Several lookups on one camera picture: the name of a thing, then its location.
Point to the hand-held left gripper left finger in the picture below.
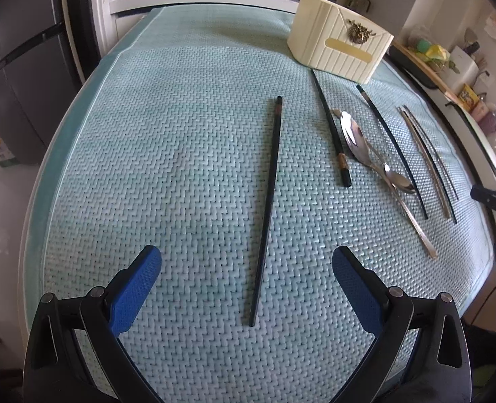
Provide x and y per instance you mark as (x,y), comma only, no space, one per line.
(136,291)

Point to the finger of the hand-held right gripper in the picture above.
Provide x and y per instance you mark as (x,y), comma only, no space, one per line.
(489,197)

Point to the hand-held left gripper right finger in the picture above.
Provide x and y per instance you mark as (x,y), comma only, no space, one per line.
(357,291)

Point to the silver metal chopstick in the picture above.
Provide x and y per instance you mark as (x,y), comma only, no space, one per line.
(424,155)
(451,210)

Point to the small silver spoon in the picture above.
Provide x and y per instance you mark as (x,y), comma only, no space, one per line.
(399,182)

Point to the black chopstick brown band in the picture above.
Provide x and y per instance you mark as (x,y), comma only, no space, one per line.
(345,174)

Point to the large silver spoon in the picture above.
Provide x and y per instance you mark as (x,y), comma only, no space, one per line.
(352,134)

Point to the cream utensil holder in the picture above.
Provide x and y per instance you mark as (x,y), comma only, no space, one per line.
(315,29)

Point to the yellow packet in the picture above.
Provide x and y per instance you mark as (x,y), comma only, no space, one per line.
(468,96)

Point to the wooden cutting board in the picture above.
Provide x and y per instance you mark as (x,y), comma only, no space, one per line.
(436,77)

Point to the white box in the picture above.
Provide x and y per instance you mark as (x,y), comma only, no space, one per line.
(462,65)

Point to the teal woven mat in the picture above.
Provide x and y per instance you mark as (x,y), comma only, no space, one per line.
(168,155)

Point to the black tray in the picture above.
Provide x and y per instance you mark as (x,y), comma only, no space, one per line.
(411,67)

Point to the yellow cloth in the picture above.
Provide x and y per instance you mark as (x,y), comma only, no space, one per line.
(437,52)

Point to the green sponge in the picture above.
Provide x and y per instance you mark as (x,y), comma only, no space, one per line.
(423,45)

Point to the glass french press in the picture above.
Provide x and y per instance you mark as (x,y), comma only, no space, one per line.
(360,2)

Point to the grey refrigerator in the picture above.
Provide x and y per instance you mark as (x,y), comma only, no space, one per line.
(21,71)

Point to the black door frame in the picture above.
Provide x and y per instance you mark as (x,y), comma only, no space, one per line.
(78,29)

